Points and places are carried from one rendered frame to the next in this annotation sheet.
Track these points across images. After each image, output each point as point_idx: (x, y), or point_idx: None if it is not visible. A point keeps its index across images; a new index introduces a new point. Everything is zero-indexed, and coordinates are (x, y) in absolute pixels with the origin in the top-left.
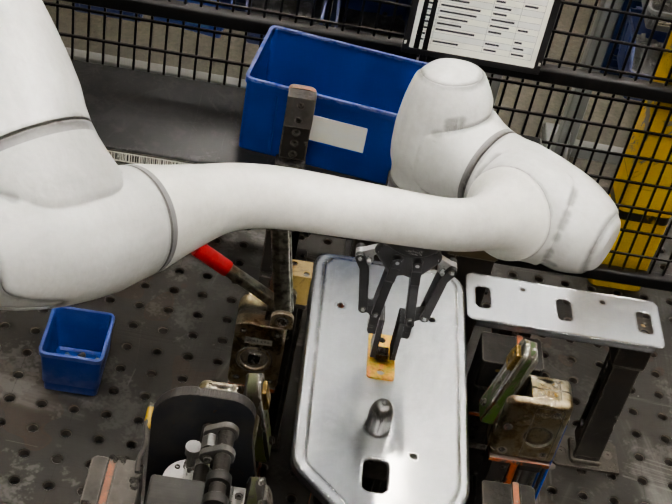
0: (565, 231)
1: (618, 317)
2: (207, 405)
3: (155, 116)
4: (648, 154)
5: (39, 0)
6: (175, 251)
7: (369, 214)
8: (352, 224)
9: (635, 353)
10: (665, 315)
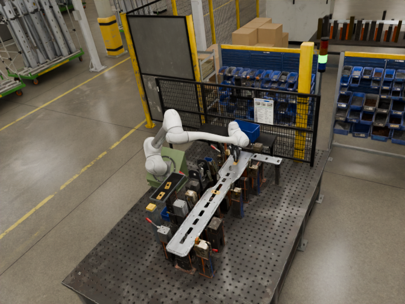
0: (239, 141)
1: (274, 160)
2: (202, 160)
3: (219, 131)
4: (296, 138)
5: (178, 115)
6: (188, 139)
7: (213, 137)
8: (211, 139)
9: (276, 165)
10: (304, 166)
